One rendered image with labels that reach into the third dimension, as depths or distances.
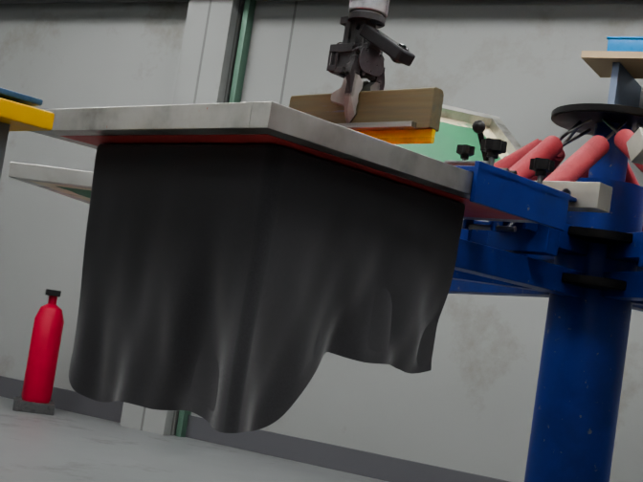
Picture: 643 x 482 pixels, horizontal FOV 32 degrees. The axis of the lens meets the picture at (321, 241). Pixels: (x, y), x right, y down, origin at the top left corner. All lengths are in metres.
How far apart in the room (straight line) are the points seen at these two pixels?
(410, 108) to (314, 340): 0.50
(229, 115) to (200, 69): 4.85
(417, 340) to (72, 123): 0.68
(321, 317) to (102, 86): 5.37
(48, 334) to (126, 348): 4.65
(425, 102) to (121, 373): 0.70
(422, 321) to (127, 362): 0.51
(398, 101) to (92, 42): 5.23
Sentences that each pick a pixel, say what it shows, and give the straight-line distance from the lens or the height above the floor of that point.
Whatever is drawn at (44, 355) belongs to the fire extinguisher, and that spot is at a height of 0.32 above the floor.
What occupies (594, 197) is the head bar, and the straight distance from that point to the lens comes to 2.19.
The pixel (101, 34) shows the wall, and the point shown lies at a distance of 7.17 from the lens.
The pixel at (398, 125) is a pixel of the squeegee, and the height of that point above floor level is 1.07.
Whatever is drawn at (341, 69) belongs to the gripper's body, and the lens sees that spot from 2.16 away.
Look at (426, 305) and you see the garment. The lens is 1.97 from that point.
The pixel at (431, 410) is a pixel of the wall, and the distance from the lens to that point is 5.67.
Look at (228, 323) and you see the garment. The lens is 1.69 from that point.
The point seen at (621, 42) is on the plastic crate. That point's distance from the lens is 5.21.
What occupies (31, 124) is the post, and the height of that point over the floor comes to 0.93.
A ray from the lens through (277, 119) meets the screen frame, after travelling 1.57.
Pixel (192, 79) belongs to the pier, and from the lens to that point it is 6.48.
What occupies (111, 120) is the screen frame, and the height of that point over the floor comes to 0.97.
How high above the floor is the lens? 0.69
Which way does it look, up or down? 4 degrees up
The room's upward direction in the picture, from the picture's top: 9 degrees clockwise
